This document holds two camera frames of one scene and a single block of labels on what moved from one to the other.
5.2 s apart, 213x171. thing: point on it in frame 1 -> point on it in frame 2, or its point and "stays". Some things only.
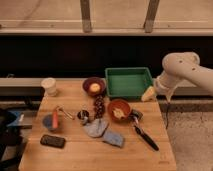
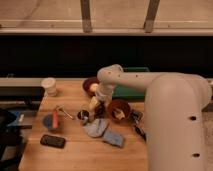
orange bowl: [119, 110] stays
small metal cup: [83, 116] stays
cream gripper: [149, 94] -> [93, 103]
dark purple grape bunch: [99, 106] stays
